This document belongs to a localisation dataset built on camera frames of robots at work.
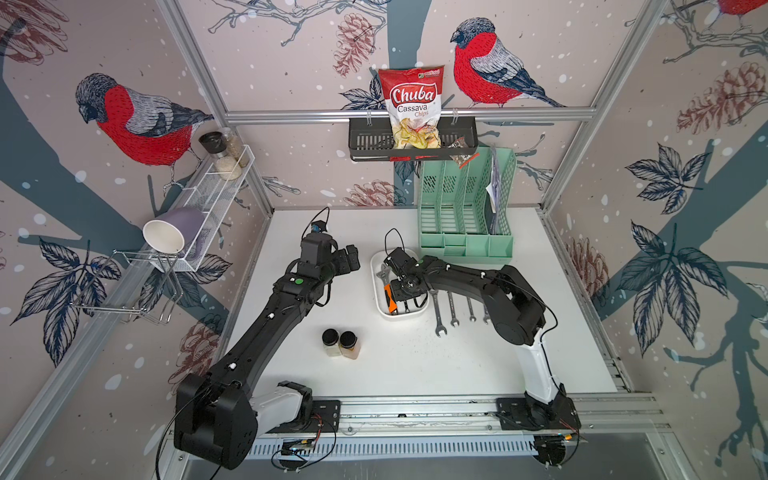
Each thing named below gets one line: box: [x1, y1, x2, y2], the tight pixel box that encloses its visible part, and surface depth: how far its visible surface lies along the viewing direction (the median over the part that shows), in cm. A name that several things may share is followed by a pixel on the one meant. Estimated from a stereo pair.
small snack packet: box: [448, 136, 481, 169], surface depth 92 cm
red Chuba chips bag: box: [378, 66, 445, 149], surface depth 84 cm
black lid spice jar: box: [322, 328, 341, 357], surface depth 79 cm
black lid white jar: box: [198, 131, 242, 181], surface depth 83 cm
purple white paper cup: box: [143, 207, 207, 255], surface depth 63 cm
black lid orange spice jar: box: [340, 330, 360, 360], surface depth 79 cm
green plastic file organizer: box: [420, 147, 517, 261], surface depth 113 cm
